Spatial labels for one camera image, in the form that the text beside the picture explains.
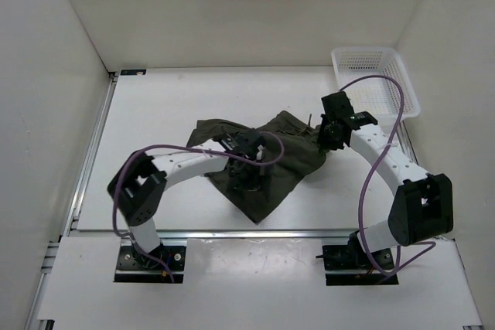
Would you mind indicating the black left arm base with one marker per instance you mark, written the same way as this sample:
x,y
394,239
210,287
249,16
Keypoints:
x,y
133,267

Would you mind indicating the white perforated plastic basket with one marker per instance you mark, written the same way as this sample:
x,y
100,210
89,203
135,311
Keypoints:
x,y
375,94

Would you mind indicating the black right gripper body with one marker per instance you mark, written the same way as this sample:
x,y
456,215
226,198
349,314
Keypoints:
x,y
326,137

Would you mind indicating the olive green shorts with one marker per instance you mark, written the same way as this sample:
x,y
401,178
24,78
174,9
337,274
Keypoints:
x,y
302,157

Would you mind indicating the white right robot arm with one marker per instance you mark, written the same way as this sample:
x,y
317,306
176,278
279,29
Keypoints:
x,y
422,207

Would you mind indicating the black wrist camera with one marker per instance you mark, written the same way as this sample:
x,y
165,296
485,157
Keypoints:
x,y
248,144
337,106

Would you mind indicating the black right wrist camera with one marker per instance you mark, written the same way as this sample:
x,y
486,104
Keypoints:
x,y
337,106

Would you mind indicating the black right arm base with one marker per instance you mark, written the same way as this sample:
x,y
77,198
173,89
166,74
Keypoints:
x,y
348,265

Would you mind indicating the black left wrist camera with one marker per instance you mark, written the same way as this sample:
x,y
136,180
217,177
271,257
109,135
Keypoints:
x,y
248,144

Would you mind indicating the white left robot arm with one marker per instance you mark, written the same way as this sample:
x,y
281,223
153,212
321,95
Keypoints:
x,y
138,186

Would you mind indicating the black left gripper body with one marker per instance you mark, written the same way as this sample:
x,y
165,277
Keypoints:
x,y
246,178

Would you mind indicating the dark label sticker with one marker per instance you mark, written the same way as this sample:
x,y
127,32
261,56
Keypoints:
x,y
133,72

